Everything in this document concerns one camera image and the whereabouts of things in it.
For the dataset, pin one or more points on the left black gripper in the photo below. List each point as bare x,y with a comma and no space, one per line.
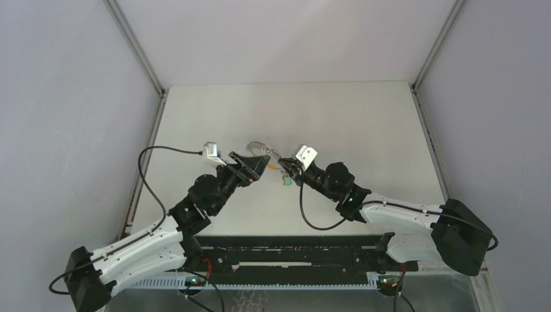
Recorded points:
254,165

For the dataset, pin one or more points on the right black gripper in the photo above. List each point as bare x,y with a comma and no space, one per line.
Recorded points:
297,174

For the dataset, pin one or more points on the green capped key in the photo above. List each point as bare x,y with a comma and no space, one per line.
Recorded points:
287,179

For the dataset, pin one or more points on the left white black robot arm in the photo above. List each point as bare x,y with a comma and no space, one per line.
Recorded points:
94,277

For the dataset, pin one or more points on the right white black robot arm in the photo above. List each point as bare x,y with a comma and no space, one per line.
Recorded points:
449,232

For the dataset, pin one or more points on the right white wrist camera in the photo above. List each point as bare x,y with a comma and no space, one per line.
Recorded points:
305,155

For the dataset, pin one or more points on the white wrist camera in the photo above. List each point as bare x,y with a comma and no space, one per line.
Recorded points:
305,155
209,155

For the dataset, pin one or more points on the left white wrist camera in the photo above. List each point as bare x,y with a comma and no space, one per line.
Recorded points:
209,155

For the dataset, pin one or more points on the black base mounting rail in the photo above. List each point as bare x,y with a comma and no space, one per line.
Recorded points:
279,257

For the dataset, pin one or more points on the left aluminium frame post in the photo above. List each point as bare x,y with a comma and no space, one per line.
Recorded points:
116,11

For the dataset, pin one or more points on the aluminium frame post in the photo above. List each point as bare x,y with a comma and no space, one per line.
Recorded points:
423,89
116,11

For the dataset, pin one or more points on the white slotted cable duct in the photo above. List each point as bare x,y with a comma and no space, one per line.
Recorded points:
362,281

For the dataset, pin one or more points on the right aluminium frame post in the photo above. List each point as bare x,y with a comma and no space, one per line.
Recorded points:
423,89

